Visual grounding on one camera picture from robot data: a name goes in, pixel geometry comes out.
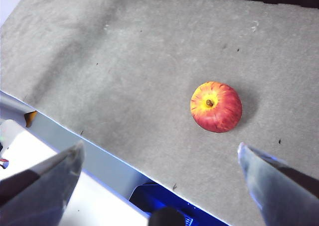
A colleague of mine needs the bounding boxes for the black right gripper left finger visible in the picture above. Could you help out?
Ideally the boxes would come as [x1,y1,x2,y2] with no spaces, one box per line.
[0,140,85,226]

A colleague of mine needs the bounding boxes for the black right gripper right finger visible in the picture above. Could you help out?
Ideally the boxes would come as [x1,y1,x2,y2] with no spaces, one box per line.
[237,142,319,226]

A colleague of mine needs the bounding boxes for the red yellow apple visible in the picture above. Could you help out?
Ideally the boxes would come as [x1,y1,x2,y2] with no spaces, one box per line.
[190,81,243,133]

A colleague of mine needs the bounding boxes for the black round knob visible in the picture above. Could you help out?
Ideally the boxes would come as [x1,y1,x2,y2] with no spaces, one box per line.
[149,207,186,226]

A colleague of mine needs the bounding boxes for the blue lit screen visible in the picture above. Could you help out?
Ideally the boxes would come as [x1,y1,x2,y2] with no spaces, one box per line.
[129,183,229,226]

